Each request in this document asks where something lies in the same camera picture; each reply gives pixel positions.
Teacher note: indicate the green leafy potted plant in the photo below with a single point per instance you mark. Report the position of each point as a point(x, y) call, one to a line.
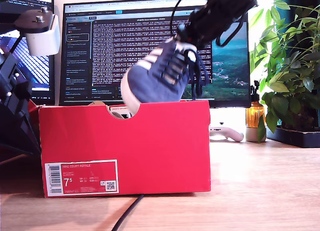
point(287, 73)

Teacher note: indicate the red cardboard shoebox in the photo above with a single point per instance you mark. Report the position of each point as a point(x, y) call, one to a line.
point(150, 153)

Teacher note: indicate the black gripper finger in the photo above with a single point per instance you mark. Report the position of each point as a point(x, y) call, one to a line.
point(191, 40)
point(22, 131)

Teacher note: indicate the blue suede shoe white stripes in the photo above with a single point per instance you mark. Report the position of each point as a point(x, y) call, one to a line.
point(155, 76)

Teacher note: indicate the amber glass pump bottle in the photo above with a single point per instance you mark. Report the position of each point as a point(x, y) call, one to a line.
point(253, 116)

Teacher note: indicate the small cream ceramic pot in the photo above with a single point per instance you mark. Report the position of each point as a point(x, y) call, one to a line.
point(251, 136)

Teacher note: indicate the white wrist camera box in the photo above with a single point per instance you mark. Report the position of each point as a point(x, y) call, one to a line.
point(45, 43)

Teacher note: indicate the white game controller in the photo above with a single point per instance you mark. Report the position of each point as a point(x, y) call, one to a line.
point(235, 136)

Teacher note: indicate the wide black computer monitor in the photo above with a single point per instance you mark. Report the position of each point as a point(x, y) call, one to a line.
point(112, 53)

